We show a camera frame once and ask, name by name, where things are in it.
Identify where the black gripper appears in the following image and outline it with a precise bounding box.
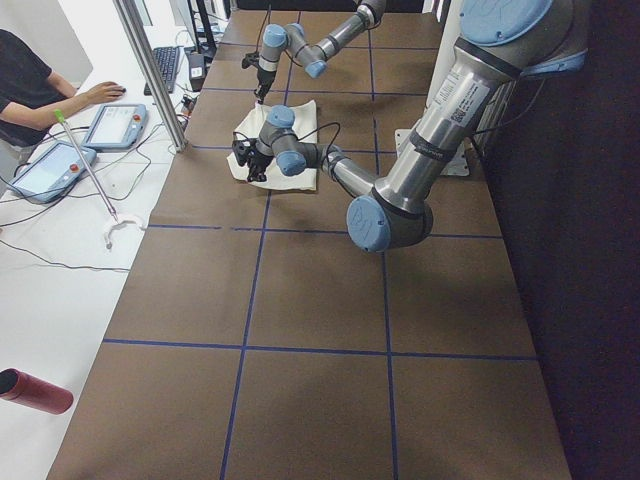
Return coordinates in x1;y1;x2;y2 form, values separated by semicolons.
232;138;273;182
241;51;276;104

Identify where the cream long-sleeve shirt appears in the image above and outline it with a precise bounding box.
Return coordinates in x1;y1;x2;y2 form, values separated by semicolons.
227;100;318;191

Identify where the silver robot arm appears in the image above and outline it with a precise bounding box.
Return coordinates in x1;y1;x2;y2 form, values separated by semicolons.
241;0;387;104
232;0;590;252

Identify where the person's forearm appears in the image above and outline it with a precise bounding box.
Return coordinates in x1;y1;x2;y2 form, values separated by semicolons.
1;93;91;130

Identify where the person's hand on mouse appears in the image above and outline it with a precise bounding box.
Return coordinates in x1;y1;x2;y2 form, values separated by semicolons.
82;81;124;105

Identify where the black box with label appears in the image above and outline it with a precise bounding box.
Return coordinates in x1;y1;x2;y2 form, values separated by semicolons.
186;52;207;92

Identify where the black keyboard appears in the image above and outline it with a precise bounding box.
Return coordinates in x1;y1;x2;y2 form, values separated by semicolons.
152;46;180;94

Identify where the far teach pendant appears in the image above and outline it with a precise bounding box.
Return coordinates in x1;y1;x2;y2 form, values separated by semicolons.
81;104;148;152

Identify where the teach pendant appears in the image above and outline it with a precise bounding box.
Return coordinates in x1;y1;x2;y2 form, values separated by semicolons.
81;104;148;152
8;141;85;203

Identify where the near teach pendant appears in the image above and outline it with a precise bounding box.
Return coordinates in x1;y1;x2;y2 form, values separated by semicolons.
8;141;85;203

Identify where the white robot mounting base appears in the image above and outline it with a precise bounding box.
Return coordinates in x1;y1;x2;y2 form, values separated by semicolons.
394;128;470;177

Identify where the metal rod reaching tool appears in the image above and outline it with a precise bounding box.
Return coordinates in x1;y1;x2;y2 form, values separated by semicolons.
54;109;146;250

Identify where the person in black shirt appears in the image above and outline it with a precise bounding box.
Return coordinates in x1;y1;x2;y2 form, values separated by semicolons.
1;30;77;167

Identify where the red cylinder bottle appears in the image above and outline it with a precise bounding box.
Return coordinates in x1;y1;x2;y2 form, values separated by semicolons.
1;368;74;415

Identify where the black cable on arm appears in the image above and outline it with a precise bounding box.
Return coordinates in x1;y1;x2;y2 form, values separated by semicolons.
232;120;344;174

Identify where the aluminium frame post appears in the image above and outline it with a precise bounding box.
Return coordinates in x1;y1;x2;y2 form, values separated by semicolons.
112;0;187;152

